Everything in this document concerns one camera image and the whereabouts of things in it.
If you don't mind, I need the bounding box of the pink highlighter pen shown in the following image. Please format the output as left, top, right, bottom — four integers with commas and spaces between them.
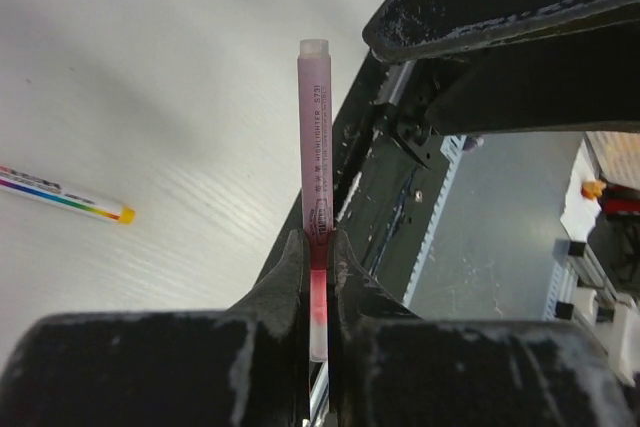
297, 39, 334, 362

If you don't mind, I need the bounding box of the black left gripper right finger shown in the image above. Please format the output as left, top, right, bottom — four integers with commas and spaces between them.
327, 230, 415, 426

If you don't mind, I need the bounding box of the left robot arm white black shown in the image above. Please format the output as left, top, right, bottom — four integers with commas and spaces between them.
242, 0, 639, 426

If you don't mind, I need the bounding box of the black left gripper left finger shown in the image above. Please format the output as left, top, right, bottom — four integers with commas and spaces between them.
228, 229, 310, 426

